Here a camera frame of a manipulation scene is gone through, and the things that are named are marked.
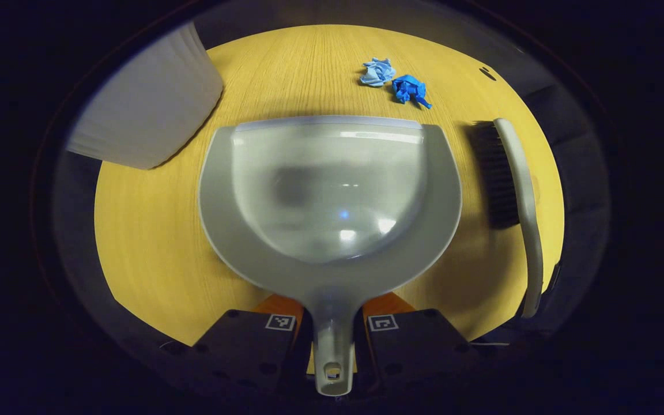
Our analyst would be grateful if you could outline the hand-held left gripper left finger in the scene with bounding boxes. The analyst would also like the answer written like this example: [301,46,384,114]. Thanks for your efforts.
[191,295,314,394]

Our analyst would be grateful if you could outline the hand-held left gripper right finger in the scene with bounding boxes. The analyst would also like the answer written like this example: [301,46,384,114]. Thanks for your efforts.
[354,292,484,394]

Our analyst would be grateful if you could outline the white dustpan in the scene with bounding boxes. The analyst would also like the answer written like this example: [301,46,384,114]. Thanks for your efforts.
[198,115,463,397]

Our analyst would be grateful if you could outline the small white broom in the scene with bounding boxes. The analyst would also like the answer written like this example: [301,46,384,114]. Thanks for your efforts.
[470,118,545,319]

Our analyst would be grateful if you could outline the dark blue paper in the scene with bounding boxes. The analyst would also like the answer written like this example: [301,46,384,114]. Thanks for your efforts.
[391,74,433,110]

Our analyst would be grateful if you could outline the grey garbage bin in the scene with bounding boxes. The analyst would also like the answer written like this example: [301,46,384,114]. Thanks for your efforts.
[67,22,224,170]

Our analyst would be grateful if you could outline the light blue paper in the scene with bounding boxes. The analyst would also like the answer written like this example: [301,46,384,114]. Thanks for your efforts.
[359,58,396,88]

